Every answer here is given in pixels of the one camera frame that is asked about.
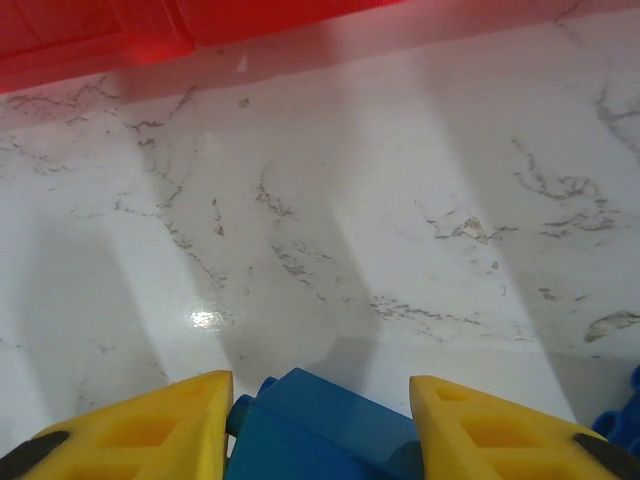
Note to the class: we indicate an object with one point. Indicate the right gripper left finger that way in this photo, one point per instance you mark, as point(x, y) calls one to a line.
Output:
point(150, 440)

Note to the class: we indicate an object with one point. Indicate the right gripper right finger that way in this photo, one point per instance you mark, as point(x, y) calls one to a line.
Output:
point(500, 440)

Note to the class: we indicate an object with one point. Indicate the blue lego brick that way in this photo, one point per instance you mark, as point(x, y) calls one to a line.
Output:
point(320, 430)
point(612, 422)

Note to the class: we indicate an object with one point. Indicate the red plastic bin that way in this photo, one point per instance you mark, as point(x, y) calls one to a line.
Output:
point(75, 40)

